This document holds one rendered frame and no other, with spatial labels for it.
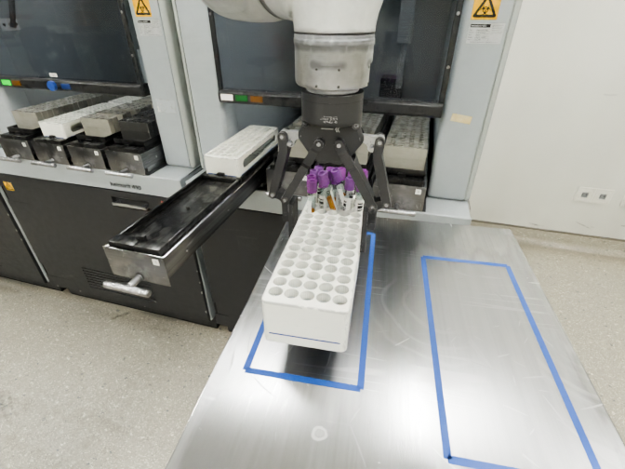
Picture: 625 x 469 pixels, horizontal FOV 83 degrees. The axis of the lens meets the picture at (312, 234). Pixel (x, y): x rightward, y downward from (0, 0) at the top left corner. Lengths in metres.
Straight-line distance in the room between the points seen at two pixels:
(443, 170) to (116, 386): 1.36
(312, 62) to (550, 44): 1.79
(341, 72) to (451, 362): 0.37
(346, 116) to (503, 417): 0.37
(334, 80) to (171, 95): 0.85
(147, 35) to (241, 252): 0.69
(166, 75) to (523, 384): 1.12
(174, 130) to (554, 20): 1.70
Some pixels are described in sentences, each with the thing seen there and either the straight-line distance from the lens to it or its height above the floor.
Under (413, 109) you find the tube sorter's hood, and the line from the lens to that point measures 0.96.
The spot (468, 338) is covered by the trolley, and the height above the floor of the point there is 0.82.
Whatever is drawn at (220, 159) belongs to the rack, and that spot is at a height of 0.86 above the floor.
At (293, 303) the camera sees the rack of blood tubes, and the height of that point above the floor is 0.92.
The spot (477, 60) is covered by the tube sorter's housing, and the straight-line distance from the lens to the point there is 0.97.
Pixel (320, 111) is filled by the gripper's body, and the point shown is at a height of 1.09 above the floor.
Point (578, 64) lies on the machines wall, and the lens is 2.18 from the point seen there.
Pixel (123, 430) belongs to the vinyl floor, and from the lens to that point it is 1.50.
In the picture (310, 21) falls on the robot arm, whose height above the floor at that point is 1.18.
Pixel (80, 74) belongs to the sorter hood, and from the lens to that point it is 1.41.
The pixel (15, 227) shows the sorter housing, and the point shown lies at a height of 0.41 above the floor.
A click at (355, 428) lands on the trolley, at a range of 0.43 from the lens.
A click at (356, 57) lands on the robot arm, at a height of 1.15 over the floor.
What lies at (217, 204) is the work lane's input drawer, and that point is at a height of 0.81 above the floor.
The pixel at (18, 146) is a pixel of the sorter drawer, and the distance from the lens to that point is 1.63.
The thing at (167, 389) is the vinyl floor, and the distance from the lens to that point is 1.53.
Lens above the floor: 1.19
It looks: 33 degrees down
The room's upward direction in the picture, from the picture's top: straight up
